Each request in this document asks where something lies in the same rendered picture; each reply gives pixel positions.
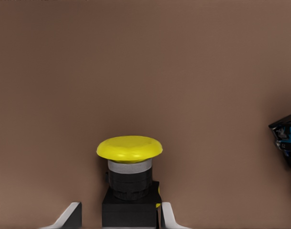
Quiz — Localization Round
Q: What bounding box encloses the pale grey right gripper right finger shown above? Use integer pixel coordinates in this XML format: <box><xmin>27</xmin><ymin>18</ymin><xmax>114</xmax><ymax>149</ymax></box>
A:
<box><xmin>160</xmin><ymin>202</ymin><xmax>191</xmax><ymax>229</ymax></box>

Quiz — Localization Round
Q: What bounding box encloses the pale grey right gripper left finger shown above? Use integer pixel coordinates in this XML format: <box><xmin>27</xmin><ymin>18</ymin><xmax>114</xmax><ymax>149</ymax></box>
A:
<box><xmin>38</xmin><ymin>202</ymin><xmax>83</xmax><ymax>229</ymax></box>

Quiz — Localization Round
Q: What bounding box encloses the yellow mushroom push-button switch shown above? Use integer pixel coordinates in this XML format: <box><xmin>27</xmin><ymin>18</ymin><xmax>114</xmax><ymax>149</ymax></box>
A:
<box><xmin>96</xmin><ymin>135</ymin><xmax>164</xmax><ymax>229</ymax></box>

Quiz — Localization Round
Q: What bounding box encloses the black and blue switch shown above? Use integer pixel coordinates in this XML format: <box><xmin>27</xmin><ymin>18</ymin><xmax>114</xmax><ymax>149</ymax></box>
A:
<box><xmin>268</xmin><ymin>110</ymin><xmax>291</xmax><ymax>178</ymax></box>

